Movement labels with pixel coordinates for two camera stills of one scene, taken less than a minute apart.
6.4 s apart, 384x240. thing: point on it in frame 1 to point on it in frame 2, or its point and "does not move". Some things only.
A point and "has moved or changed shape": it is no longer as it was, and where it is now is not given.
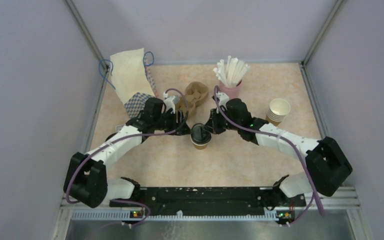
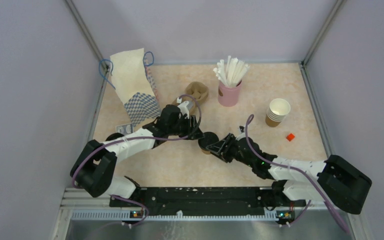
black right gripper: [213, 123] to [222, 148]
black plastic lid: [110, 136] does not move
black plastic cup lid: [199, 134] has moved or changed shape
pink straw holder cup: [233, 92] does not move
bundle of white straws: [231, 73] does not move
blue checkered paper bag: [133, 81] does not move
